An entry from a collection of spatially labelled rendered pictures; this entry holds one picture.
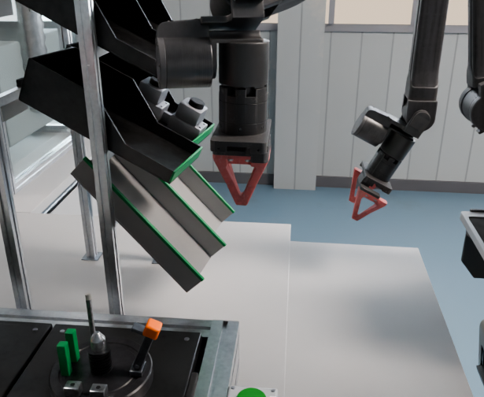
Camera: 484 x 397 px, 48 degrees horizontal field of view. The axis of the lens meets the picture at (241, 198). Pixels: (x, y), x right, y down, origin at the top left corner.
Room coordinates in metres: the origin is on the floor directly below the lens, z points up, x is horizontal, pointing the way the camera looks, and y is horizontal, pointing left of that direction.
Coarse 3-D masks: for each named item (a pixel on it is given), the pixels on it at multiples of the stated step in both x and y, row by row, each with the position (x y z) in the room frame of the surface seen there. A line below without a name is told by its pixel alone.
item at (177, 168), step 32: (32, 64) 0.86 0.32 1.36; (64, 64) 0.96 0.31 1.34; (32, 96) 0.86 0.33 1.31; (64, 96) 0.84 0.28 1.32; (128, 96) 0.95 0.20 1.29; (128, 128) 0.92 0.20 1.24; (160, 128) 0.94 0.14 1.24; (128, 160) 0.82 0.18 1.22; (160, 160) 0.85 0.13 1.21; (192, 160) 0.88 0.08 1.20
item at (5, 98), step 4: (100, 48) 0.84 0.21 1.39; (100, 52) 0.84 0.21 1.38; (104, 52) 0.85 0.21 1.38; (108, 52) 0.87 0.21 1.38; (100, 56) 0.83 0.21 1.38; (16, 88) 0.92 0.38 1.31; (20, 88) 0.92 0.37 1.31; (4, 92) 0.89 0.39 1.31; (8, 92) 0.89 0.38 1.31; (12, 92) 0.89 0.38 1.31; (16, 92) 0.91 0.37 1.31; (0, 96) 0.86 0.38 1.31; (4, 96) 0.87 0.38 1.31; (8, 96) 0.88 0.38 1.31; (12, 96) 0.89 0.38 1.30; (16, 96) 0.90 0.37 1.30; (0, 100) 0.85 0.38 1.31; (4, 100) 0.86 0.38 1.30; (8, 100) 0.88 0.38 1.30; (12, 100) 0.89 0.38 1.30; (0, 104) 0.85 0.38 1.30; (4, 104) 0.86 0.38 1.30; (112, 152) 0.84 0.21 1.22; (112, 156) 0.84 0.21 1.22
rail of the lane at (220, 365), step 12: (216, 324) 0.75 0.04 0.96; (228, 324) 0.75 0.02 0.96; (216, 336) 0.71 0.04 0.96; (228, 336) 0.71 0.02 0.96; (216, 348) 0.68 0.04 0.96; (228, 348) 0.68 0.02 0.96; (204, 360) 0.66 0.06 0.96; (216, 360) 0.66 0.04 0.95; (228, 360) 0.66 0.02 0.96; (204, 372) 0.63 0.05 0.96; (216, 372) 0.64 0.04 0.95; (228, 372) 0.63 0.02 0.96; (192, 384) 0.59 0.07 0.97; (204, 384) 0.60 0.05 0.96; (216, 384) 0.60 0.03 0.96; (228, 384) 0.61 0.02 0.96; (192, 396) 0.57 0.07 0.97; (204, 396) 0.58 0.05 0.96; (216, 396) 0.58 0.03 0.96
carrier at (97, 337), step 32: (64, 352) 0.59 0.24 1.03; (96, 352) 0.59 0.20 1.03; (128, 352) 0.64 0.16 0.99; (160, 352) 0.66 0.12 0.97; (192, 352) 0.66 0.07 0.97; (32, 384) 0.59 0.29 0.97; (64, 384) 0.57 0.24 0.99; (96, 384) 0.56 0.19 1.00; (128, 384) 0.57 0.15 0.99; (160, 384) 0.59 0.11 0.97
